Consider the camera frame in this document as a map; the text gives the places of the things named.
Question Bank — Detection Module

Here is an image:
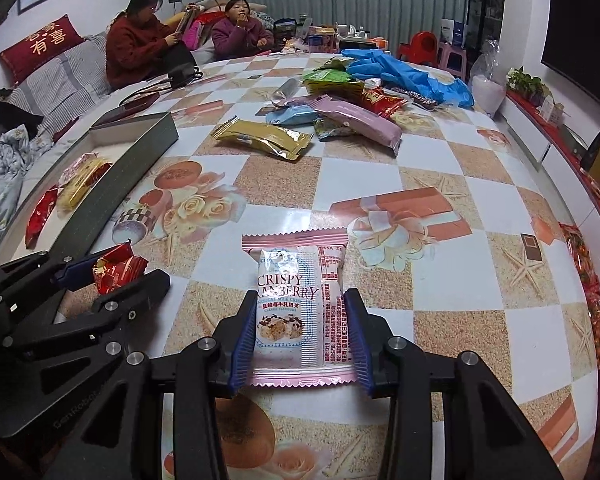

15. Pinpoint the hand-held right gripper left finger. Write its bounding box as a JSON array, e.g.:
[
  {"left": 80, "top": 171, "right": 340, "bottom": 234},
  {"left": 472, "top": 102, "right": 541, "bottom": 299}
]
[{"left": 45, "top": 290, "right": 261, "bottom": 480}]

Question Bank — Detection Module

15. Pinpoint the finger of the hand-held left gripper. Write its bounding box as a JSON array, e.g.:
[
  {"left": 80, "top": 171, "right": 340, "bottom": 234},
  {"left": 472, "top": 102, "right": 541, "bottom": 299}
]
[
  {"left": 0, "top": 250, "right": 99, "bottom": 312},
  {"left": 0, "top": 269, "right": 171, "bottom": 362}
]

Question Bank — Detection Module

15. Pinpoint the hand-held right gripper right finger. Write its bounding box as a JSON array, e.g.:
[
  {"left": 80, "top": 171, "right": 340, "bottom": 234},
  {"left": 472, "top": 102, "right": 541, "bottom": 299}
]
[{"left": 342, "top": 287, "right": 563, "bottom": 480}]

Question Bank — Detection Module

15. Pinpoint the small red patterned packet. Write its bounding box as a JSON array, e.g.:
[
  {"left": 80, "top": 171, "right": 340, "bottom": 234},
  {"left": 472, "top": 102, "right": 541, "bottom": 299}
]
[{"left": 91, "top": 241, "right": 149, "bottom": 297}]

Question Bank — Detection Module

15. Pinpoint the long red snack packet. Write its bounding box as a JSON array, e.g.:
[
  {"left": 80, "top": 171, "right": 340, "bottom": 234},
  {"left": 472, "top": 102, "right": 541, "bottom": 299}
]
[{"left": 25, "top": 185, "right": 60, "bottom": 251}]

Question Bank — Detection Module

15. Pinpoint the large yellow snack packet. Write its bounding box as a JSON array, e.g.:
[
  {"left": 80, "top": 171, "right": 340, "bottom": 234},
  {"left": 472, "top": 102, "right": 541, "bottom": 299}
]
[{"left": 57, "top": 157, "right": 112, "bottom": 211}]

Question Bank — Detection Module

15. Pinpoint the grey cardboard box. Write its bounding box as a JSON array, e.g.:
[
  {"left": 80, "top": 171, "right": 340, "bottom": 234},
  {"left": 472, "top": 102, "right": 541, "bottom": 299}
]
[{"left": 25, "top": 111, "right": 180, "bottom": 261}]

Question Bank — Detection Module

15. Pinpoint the light blue floral blanket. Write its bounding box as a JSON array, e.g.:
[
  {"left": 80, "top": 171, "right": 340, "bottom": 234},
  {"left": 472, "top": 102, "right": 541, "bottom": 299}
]
[{"left": 0, "top": 127, "right": 53, "bottom": 246}]

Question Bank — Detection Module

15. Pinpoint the black clothing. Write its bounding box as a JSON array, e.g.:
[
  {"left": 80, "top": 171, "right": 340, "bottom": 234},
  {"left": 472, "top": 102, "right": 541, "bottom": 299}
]
[{"left": 0, "top": 87, "right": 43, "bottom": 133}]

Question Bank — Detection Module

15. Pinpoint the dark red wallet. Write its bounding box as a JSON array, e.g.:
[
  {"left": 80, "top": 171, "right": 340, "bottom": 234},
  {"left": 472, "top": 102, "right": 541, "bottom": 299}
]
[{"left": 91, "top": 92, "right": 161, "bottom": 126}]

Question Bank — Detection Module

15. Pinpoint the striped grey cushion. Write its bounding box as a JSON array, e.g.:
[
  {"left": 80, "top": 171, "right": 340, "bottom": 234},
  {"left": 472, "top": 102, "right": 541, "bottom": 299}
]
[{"left": 5, "top": 32, "right": 113, "bottom": 136}]

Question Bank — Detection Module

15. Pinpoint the green patterned small packet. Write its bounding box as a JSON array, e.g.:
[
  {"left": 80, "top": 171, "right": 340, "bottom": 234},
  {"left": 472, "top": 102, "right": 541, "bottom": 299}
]
[{"left": 313, "top": 117, "right": 353, "bottom": 141}]

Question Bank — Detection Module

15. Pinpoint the black power adapter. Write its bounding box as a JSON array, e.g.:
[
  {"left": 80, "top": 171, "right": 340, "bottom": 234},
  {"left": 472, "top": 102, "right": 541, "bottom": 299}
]
[{"left": 120, "top": 67, "right": 203, "bottom": 106}]

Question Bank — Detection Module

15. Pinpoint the long pink packet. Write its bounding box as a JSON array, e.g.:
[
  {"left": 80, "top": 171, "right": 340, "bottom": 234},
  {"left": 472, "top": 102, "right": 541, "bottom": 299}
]
[{"left": 314, "top": 95, "right": 403, "bottom": 153}]

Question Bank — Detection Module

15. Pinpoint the red embroidered pillow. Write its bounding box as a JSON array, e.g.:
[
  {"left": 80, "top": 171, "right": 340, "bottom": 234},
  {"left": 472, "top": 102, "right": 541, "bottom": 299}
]
[{"left": 0, "top": 14, "right": 86, "bottom": 86}]

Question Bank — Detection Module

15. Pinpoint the light blue packet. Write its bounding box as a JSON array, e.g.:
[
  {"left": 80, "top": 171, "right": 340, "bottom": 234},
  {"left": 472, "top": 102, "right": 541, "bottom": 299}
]
[{"left": 266, "top": 101, "right": 326, "bottom": 126}]

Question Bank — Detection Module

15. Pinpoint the red net bag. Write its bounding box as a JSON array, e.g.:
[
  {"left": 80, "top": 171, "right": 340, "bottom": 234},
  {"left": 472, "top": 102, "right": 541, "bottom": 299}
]
[{"left": 559, "top": 222, "right": 600, "bottom": 366}]

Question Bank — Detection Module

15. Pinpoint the red gold snack packet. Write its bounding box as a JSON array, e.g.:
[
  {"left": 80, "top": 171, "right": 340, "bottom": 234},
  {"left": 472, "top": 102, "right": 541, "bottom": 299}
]
[{"left": 362, "top": 87, "right": 410, "bottom": 118}]

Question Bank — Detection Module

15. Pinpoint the clear plastic wrapper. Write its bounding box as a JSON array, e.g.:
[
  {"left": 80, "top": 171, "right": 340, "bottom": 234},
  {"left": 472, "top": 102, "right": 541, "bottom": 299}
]
[{"left": 271, "top": 80, "right": 301, "bottom": 106}]

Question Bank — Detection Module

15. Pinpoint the dark brown packet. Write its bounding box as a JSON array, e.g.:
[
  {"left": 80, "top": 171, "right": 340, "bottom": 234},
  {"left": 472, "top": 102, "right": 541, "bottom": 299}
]
[{"left": 400, "top": 89, "right": 438, "bottom": 110}]

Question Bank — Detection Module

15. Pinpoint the yellow green snack packet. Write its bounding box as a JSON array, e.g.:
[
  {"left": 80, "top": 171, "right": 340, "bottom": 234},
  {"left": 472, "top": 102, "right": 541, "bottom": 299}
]
[{"left": 305, "top": 80, "right": 366, "bottom": 103}]

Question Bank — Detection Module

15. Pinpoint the magazine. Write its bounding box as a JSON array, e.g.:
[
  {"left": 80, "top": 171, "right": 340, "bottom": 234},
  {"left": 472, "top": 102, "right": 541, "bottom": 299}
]
[{"left": 172, "top": 5, "right": 203, "bottom": 38}]

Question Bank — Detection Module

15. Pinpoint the blue plastic bag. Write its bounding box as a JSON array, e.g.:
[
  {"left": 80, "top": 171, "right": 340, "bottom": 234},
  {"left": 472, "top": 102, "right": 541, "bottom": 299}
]
[{"left": 341, "top": 49, "right": 473, "bottom": 108}]

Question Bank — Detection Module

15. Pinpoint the red white cabinet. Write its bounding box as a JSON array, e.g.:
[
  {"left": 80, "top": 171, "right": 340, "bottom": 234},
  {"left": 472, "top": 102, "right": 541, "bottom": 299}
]
[{"left": 502, "top": 90, "right": 600, "bottom": 221}]

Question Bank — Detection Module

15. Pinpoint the clear plastic bag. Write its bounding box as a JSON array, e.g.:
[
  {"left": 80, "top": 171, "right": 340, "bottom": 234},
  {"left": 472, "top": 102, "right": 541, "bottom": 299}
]
[{"left": 470, "top": 40, "right": 508, "bottom": 116}]

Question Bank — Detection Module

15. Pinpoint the dark gift box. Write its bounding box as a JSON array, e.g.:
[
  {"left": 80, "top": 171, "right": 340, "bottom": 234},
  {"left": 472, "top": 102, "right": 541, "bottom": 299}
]
[{"left": 272, "top": 18, "right": 297, "bottom": 46}]

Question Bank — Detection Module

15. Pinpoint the red plastic stool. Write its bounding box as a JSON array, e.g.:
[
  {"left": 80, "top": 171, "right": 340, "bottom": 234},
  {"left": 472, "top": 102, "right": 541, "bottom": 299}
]
[{"left": 397, "top": 31, "right": 438, "bottom": 63}]

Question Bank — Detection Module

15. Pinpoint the blue round tin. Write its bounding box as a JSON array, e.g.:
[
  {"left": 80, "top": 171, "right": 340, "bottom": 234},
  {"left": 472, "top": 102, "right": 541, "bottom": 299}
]
[{"left": 307, "top": 31, "right": 336, "bottom": 51}]

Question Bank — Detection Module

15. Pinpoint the pink plastic stool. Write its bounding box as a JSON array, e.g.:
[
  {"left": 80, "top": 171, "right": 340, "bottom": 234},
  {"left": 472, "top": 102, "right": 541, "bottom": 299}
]
[{"left": 437, "top": 42, "right": 468, "bottom": 81}]

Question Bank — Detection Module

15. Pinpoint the green potted plant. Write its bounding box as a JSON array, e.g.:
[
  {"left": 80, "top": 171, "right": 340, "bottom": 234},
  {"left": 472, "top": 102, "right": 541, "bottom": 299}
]
[{"left": 507, "top": 66, "right": 548, "bottom": 103}]

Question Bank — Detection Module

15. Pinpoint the white blue carton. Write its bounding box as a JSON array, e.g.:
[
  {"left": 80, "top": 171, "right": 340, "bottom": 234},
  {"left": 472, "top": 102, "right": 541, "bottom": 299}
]
[{"left": 441, "top": 18, "right": 467, "bottom": 46}]

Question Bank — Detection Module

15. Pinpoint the black television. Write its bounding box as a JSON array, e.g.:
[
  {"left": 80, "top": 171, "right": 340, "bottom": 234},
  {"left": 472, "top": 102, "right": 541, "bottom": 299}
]
[{"left": 540, "top": 0, "right": 600, "bottom": 91}]

